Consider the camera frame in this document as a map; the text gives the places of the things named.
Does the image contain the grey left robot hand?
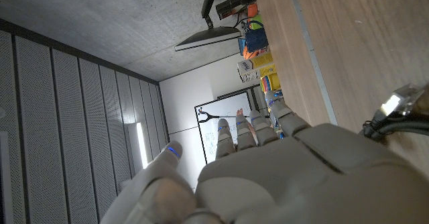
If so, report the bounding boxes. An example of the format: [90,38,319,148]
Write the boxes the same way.
[99,90,429,224]

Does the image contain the yellow container with coloured stripes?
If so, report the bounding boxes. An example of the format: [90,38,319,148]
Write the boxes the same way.
[259,72,282,93]

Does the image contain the black reacher grabber tool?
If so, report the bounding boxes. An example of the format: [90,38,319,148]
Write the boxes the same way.
[197,109,237,123]

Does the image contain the yellow and white cardboard box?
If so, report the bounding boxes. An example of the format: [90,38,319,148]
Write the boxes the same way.
[237,51,278,83]

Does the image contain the green plastic item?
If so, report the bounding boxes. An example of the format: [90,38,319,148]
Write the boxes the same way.
[249,14,264,30]

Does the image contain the black computer monitor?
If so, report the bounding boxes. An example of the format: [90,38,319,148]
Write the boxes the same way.
[174,25,243,52]

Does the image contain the orange plastic item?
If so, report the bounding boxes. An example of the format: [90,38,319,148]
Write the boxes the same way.
[247,2,259,19]

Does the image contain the whiteboard with black frame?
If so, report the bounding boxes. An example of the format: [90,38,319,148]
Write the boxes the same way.
[194,89,253,165]

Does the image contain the black Ethernet cable, clear plug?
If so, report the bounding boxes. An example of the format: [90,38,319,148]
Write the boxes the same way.
[361,82,429,142]

